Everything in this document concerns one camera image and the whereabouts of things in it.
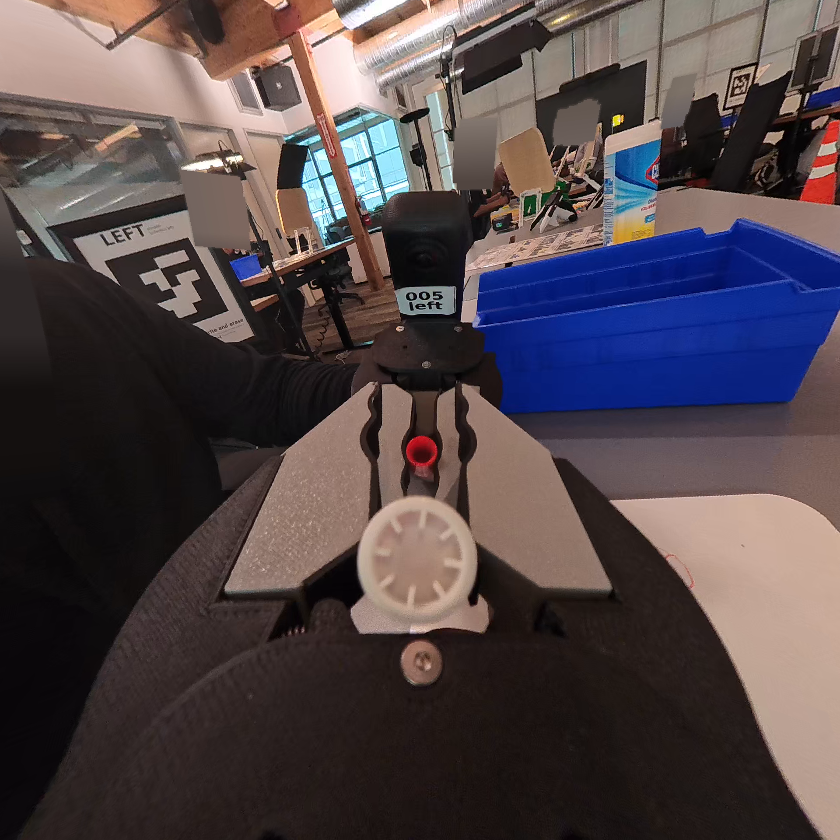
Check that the orange traffic cone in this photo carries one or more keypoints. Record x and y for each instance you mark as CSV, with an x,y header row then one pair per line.
x,y
823,170

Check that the row of printed papers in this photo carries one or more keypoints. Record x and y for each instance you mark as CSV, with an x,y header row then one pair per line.
x,y
538,246

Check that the blue plastic bin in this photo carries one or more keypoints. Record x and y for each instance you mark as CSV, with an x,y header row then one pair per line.
x,y
656,341

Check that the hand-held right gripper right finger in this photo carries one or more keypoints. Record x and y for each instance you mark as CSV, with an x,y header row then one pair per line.
x,y
538,525

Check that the large window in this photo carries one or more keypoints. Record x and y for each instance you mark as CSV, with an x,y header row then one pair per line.
x,y
354,170

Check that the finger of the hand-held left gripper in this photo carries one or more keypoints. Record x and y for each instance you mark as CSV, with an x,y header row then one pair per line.
x,y
394,433
451,446

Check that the person's dark clothing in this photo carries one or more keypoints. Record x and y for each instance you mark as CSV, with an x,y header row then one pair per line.
x,y
79,590

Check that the wooden post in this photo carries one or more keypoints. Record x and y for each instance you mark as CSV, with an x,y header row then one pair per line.
x,y
338,170

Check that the person's left forearm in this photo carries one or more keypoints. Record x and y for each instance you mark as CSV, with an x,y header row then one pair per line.
x,y
197,380

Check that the black and white tag sign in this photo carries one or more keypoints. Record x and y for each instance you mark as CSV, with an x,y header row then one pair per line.
x,y
164,275

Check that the black softbox light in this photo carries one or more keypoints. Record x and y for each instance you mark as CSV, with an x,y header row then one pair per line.
x,y
492,59

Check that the white whiteboard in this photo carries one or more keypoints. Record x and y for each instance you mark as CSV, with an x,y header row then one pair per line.
x,y
754,623

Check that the black wall speaker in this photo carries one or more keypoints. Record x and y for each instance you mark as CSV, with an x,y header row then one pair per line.
x,y
277,88

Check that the wipes canister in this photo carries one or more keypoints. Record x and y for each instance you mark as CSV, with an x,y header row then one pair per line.
x,y
630,190

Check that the black monitor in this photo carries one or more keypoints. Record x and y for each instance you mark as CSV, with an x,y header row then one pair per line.
x,y
623,92

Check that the red marker cap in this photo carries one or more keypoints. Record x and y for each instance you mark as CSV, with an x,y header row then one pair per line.
x,y
422,449

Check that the red whiteboard marker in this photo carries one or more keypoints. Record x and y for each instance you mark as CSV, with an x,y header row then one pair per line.
x,y
420,558

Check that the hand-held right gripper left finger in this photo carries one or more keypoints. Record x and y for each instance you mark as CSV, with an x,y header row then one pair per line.
x,y
302,525

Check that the silver ventilation ducts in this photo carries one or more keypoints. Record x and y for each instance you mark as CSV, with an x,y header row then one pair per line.
x,y
459,39

